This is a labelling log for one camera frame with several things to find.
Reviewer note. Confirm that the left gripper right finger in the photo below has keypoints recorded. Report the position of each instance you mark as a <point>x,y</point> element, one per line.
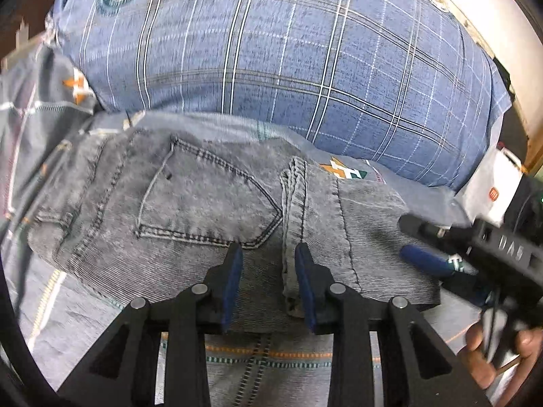
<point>382,351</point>

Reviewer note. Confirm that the grey star patterned bedsheet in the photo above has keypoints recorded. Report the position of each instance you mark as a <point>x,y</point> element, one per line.
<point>61,316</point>

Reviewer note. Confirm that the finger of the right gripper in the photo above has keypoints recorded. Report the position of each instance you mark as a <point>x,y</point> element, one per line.
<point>438,265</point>
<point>432,234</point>

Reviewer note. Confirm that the blue plaid pillow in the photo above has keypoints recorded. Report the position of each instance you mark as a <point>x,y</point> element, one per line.
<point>397,82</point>

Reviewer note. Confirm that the grey denim pants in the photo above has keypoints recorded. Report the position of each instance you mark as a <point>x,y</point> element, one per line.
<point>147,213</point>

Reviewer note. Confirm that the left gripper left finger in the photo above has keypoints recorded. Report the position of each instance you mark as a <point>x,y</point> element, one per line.
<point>120,369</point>

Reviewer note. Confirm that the white paper shopping bag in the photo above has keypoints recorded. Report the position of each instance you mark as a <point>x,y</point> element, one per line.
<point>490,190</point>

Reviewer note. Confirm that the person's right hand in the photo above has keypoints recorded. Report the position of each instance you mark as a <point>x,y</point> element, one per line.
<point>528,346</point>

